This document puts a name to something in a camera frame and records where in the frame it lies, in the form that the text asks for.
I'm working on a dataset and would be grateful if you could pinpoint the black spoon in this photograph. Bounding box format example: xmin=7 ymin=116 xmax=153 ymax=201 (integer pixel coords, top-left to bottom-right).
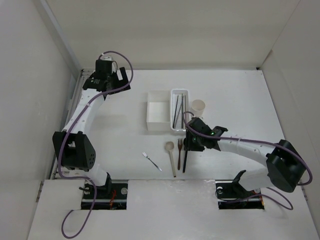
xmin=182 ymin=138 xmax=188 ymax=173

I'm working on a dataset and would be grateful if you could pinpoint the brown wooden fork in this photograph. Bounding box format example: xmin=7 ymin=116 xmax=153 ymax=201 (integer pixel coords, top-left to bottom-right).
xmin=177 ymin=138 xmax=183 ymax=171

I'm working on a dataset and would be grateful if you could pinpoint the beige wooden spoon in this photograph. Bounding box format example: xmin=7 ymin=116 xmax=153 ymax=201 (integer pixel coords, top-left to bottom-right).
xmin=165 ymin=141 xmax=177 ymax=178

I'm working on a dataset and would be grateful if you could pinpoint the small metal fork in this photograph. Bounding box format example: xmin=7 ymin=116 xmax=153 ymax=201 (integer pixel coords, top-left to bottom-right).
xmin=142 ymin=152 xmax=162 ymax=172

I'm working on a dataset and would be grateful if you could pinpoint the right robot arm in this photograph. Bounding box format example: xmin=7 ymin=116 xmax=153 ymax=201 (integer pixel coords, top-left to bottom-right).
xmin=184 ymin=117 xmax=307 ymax=199

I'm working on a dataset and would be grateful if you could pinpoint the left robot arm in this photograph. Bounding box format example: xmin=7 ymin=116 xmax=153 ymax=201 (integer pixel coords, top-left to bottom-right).
xmin=52 ymin=57 xmax=131 ymax=199

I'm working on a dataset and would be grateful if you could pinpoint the white perforated basket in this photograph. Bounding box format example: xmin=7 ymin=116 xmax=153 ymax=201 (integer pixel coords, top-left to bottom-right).
xmin=170 ymin=88 xmax=189 ymax=134

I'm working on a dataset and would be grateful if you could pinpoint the white square box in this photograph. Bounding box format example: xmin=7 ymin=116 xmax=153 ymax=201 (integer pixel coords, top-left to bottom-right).
xmin=146 ymin=90 xmax=171 ymax=132

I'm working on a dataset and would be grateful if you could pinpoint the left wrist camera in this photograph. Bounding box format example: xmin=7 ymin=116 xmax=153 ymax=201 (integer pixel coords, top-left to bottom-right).
xmin=100 ymin=56 xmax=113 ymax=62

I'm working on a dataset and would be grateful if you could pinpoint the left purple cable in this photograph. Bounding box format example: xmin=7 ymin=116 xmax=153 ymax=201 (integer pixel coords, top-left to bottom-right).
xmin=56 ymin=50 xmax=135 ymax=238

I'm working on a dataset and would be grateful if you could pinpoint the purple cable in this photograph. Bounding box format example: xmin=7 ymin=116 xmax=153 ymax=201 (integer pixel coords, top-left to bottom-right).
xmin=181 ymin=111 xmax=314 ymax=211
xmin=56 ymin=50 xmax=135 ymax=238

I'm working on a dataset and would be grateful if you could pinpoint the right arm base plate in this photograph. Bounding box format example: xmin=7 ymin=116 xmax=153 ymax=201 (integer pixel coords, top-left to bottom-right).
xmin=215 ymin=181 xmax=265 ymax=210

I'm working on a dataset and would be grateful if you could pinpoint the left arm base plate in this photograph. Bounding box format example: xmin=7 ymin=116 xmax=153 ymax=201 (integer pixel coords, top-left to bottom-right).
xmin=79 ymin=180 xmax=128 ymax=210

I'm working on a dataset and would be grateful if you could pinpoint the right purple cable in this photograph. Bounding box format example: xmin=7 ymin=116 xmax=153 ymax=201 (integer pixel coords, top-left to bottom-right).
xmin=181 ymin=111 xmax=314 ymax=211

